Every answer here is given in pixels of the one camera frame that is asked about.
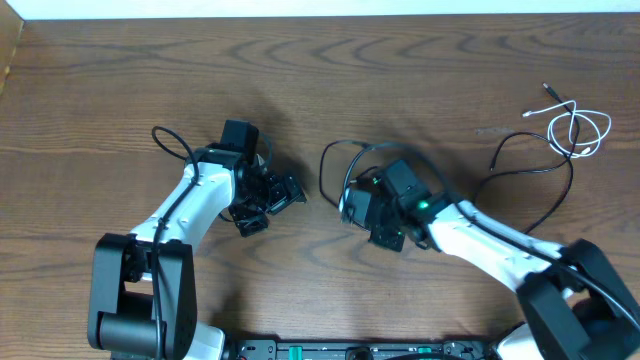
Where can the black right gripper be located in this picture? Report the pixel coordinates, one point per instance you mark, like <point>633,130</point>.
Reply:
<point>376,236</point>

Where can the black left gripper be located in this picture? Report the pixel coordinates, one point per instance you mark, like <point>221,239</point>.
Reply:
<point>249,217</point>

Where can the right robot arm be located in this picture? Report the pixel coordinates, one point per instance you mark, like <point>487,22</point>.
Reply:
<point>575,304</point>

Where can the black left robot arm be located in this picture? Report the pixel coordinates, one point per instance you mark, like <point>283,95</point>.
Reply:
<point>143,302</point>

